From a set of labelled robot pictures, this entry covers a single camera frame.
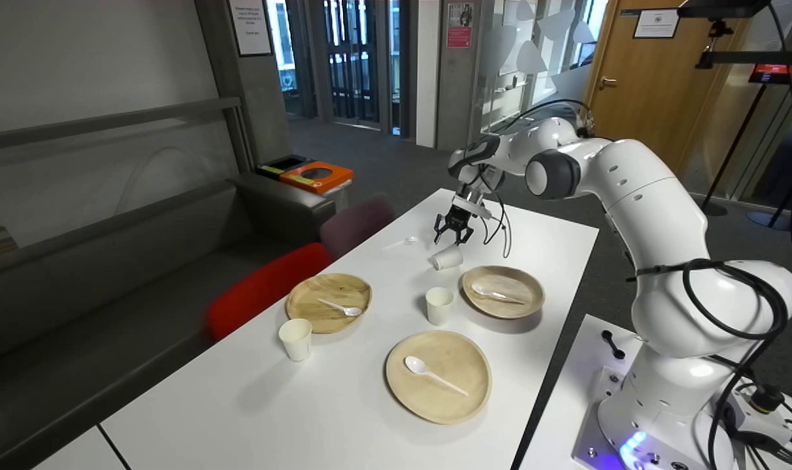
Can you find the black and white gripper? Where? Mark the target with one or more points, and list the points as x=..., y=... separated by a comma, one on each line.
x=475, y=181

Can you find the clear plastic cup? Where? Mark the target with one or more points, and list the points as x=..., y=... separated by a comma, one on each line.
x=447, y=259

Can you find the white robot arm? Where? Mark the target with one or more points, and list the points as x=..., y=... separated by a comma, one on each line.
x=688, y=305

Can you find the middle white paper cup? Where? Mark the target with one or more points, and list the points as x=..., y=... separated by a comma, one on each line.
x=436, y=304

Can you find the white paper cup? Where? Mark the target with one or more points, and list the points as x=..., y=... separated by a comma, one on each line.
x=436, y=304
x=296, y=336

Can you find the far white paper cup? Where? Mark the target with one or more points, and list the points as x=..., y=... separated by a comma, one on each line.
x=296, y=336

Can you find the middle white plastic spoon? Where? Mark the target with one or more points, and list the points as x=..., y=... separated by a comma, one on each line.
x=499, y=296

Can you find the near wooden plate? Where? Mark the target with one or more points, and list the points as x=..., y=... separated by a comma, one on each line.
x=451, y=356

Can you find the far white plastic spoon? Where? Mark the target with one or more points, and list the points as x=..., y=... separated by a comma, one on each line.
x=347, y=312

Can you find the orange box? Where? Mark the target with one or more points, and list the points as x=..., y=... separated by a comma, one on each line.
x=317, y=175

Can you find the far wooden plate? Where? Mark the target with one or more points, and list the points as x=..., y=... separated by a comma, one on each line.
x=338, y=287

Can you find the red chair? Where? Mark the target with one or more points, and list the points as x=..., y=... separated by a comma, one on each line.
x=261, y=287

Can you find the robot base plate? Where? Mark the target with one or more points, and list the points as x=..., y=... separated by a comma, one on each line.
x=649, y=411

